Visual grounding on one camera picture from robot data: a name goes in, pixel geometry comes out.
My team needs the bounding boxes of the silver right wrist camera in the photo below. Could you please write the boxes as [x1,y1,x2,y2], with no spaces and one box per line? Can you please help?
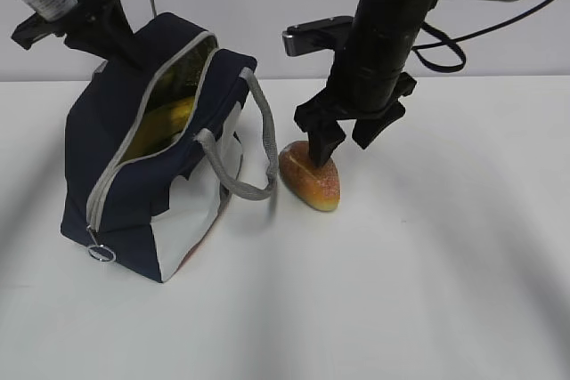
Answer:
[281,16,354,57]

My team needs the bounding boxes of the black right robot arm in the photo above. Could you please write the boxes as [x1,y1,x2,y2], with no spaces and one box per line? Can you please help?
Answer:
[282,0,517,167]

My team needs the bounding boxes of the black camera cable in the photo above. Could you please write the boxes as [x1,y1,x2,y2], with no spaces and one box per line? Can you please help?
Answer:
[411,0,570,73]

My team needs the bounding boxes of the navy white lunch bag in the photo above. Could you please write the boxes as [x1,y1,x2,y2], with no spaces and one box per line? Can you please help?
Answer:
[61,12,278,283]

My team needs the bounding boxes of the yellow banana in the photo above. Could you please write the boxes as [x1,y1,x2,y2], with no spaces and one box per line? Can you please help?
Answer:
[145,96,195,141]

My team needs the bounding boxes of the metal zipper pull ring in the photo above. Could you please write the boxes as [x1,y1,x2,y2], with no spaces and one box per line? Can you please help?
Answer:
[86,226,117,263]

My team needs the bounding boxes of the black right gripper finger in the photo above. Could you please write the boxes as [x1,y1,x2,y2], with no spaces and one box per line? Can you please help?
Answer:
[352,101,406,150]
[308,120,346,167]

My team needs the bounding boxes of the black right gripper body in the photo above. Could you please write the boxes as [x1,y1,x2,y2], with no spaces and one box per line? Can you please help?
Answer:
[294,58,417,131]

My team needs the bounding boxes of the brown bread roll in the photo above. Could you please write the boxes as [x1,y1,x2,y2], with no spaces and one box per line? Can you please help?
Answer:
[279,141,341,212]

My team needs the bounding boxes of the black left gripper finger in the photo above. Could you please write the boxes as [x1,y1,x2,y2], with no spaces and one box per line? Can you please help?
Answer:
[64,0,146,69]

